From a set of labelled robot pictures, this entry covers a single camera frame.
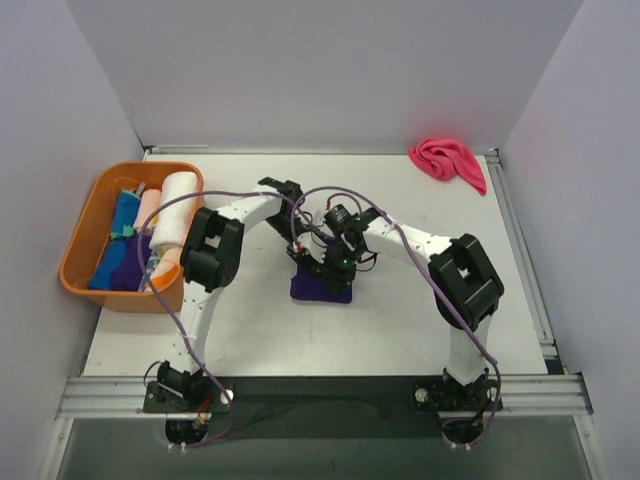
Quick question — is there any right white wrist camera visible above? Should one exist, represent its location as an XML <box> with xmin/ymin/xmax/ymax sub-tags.
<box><xmin>312</xmin><ymin>210</ymin><xmax>327</xmax><ymax>228</ymax></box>

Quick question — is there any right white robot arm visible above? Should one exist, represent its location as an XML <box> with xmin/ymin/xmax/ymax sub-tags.
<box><xmin>323</xmin><ymin>204</ymin><xmax>505</xmax><ymax>410</ymax></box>

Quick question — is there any dark purple rolled towel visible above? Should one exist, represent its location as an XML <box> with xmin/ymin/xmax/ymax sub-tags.
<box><xmin>111</xmin><ymin>234</ymin><xmax>151</xmax><ymax>292</ymax></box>

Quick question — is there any white rolled towel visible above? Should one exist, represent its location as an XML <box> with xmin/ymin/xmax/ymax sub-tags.
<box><xmin>150</xmin><ymin>171</ymin><xmax>198</xmax><ymax>251</ymax></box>

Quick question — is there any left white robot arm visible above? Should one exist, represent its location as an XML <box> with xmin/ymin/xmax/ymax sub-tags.
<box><xmin>154</xmin><ymin>177</ymin><xmax>331</xmax><ymax>412</ymax></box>

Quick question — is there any purple cable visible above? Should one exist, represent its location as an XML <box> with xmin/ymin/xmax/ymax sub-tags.
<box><xmin>289</xmin><ymin>186</ymin><xmax>502</xmax><ymax>447</ymax></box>
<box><xmin>136</xmin><ymin>189</ymin><xmax>321</xmax><ymax>450</ymax></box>

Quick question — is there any orange plastic basket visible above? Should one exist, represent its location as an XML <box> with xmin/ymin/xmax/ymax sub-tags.
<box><xmin>59</xmin><ymin>161</ymin><xmax>204</xmax><ymax>314</ymax></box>

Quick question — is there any blue rolled towel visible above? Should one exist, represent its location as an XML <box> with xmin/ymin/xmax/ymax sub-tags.
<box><xmin>88</xmin><ymin>190</ymin><xmax>141</xmax><ymax>291</ymax></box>

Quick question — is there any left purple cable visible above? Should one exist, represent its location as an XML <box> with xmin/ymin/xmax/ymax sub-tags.
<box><xmin>136</xmin><ymin>189</ymin><xmax>321</xmax><ymax>450</ymax></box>

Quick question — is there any patterned orange white towel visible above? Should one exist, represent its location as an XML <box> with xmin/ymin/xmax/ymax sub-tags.
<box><xmin>146</xmin><ymin>245</ymin><xmax>182</xmax><ymax>291</ymax></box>

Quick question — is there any pink towel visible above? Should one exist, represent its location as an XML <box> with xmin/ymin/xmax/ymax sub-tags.
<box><xmin>408</xmin><ymin>137</ymin><xmax>487</xmax><ymax>196</ymax></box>

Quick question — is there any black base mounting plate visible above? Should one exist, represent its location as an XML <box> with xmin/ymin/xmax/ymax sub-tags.
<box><xmin>142</xmin><ymin>374</ymin><xmax>503</xmax><ymax>446</ymax></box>

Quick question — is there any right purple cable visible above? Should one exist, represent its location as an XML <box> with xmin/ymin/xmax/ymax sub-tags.
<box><xmin>289</xmin><ymin>186</ymin><xmax>502</xmax><ymax>447</ymax></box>

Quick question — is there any peach rolled towel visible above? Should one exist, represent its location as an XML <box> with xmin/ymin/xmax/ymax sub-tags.
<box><xmin>133</xmin><ymin>189</ymin><xmax>161</xmax><ymax>232</ymax></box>

